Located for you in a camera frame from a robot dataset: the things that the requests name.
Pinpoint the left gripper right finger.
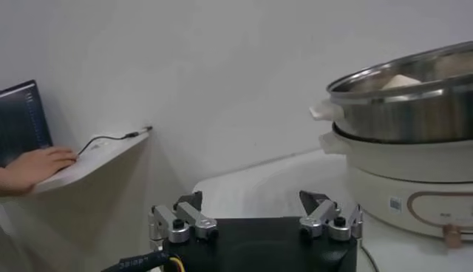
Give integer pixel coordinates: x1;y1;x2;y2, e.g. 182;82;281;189
299;190;364;242

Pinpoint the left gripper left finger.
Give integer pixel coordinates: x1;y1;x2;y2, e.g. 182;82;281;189
147;191;219;252

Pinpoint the white steamed baozi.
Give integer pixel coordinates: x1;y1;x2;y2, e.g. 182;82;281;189
380;73;422;91

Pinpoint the stainless steel steamer basket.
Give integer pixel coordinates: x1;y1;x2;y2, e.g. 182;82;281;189
310;40;473;144

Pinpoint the person's bare hand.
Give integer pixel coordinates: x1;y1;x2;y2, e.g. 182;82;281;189
0;146;78;197

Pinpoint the white electric cooker base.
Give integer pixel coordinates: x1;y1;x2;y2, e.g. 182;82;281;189
319;123;473;248

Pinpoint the white side desk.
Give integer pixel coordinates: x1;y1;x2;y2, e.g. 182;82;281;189
0;129;152;272

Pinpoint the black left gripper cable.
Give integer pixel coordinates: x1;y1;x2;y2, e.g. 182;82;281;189
101;251;186;272

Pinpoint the black desk cable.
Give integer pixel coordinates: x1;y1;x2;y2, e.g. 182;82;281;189
77;126;153;155

